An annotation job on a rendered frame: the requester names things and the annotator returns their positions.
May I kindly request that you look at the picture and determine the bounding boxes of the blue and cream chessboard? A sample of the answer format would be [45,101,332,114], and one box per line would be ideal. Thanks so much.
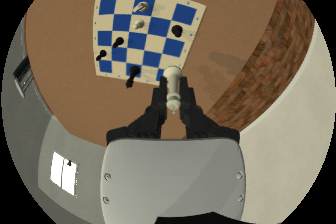
[93,0,206,86]

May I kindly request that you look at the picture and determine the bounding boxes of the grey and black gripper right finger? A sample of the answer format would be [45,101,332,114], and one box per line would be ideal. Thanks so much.
[179,76,240,144]

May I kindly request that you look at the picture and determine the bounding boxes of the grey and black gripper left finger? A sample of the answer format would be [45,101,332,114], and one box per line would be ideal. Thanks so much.
[106,76,167,146]

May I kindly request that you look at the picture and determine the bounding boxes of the white chess pawn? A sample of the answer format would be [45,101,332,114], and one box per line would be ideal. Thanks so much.
[133,20,144,29]

